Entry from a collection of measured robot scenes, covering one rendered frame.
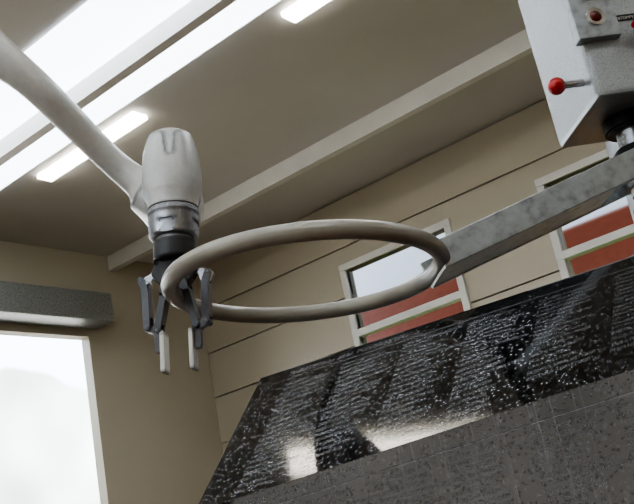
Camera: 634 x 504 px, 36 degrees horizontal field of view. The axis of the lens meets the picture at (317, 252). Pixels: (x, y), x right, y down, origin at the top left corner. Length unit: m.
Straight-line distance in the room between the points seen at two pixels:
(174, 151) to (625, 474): 0.92
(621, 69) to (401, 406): 0.71
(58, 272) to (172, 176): 8.29
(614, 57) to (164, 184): 0.82
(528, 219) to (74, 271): 8.63
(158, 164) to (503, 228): 0.61
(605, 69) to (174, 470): 8.80
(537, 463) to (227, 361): 9.39
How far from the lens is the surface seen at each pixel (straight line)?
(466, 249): 1.65
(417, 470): 1.50
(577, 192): 1.74
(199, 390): 10.74
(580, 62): 1.83
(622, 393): 1.41
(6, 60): 1.89
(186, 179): 1.73
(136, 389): 10.16
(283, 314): 1.85
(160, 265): 1.72
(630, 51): 1.84
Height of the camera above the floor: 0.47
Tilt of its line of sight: 18 degrees up
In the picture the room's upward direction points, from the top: 11 degrees counter-clockwise
